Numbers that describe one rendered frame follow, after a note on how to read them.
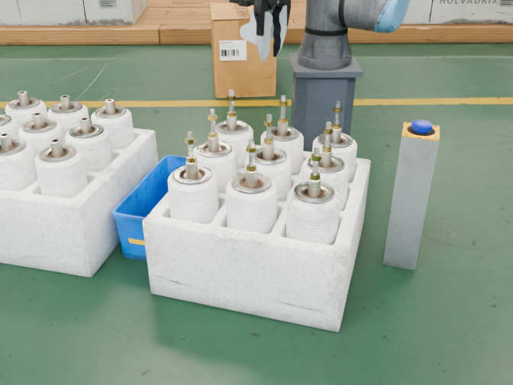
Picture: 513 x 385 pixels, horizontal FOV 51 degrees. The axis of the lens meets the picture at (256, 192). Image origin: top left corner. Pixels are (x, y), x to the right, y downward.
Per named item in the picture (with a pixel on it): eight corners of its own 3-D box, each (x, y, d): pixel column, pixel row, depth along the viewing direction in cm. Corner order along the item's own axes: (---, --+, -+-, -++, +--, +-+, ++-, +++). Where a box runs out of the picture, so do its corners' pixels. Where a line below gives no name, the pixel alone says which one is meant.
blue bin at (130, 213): (169, 193, 147) (166, 153, 141) (207, 198, 145) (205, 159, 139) (116, 258, 122) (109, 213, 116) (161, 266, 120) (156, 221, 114)
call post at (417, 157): (385, 247, 126) (403, 123, 110) (416, 252, 124) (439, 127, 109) (382, 265, 120) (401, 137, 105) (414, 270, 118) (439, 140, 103)
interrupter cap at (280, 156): (252, 149, 114) (252, 146, 114) (288, 150, 113) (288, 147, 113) (247, 165, 108) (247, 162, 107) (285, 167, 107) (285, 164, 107)
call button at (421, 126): (411, 127, 109) (411, 118, 108) (431, 130, 108) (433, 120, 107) (409, 135, 105) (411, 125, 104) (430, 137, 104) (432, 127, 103)
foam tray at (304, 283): (215, 201, 144) (213, 138, 135) (363, 224, 134) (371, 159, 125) (150, 294, 112) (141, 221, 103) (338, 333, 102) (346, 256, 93)
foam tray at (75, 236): (35, 174, 157) (21, 116, 148) (161, 190, 149) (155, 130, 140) (-63, 252, 124) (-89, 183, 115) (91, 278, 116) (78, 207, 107)
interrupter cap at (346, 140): (359, 143, 117) (360, 140, 117) (335, 152, 113) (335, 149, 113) (334, 131, 122) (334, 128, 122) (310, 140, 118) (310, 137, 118)
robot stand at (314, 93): (285, 145, 174) (288, 52, 159) (343, 144, 174) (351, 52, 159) (289, 173, 158) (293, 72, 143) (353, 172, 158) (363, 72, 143)
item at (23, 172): (19, 206, 128) (1, 136, 119) (56, 211, 126) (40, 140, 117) (-7, 228, 120) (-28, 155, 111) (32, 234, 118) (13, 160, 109)
